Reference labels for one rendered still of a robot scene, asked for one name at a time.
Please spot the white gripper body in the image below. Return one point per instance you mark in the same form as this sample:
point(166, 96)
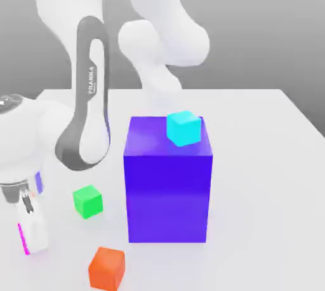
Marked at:
point(34, 232)

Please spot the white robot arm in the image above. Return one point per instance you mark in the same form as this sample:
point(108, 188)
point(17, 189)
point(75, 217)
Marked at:
point(88, 3)

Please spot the small green cube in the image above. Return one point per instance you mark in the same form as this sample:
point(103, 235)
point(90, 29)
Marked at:
point(87, 202)

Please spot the small orange cube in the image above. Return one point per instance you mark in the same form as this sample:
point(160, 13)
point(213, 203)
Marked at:
point(106, 269)

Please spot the small cyan cube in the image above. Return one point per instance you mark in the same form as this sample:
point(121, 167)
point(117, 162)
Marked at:
point(184, 128)

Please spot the large purple box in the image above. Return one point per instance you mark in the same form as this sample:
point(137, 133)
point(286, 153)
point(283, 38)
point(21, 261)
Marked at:
point(167, 194)

